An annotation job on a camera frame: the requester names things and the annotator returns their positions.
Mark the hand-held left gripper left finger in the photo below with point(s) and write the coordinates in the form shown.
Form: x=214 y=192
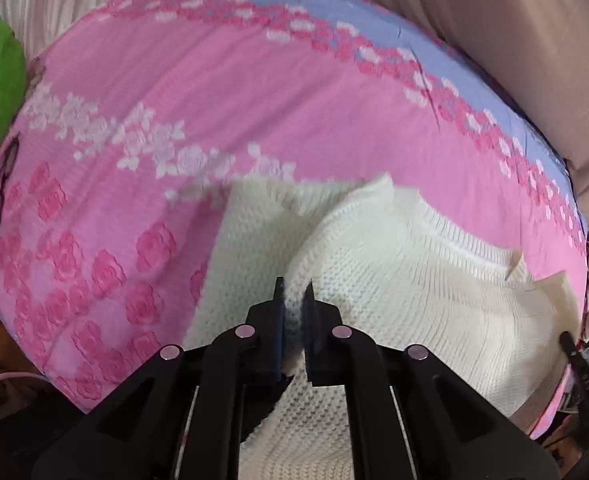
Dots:
x=278 y=330

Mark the white red navy knit sweater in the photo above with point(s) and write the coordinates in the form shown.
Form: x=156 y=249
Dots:
x=399 y=285

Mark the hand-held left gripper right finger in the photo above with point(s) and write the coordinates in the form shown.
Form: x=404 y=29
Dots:
x=308 y=350

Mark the pink floral blanket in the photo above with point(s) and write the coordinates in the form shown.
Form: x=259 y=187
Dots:
x=174 y=85

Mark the beige backdrop cloth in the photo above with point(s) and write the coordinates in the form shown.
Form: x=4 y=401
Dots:
x=524 y=35

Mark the dark clutter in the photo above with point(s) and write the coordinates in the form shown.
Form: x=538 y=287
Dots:
x=582 y=375

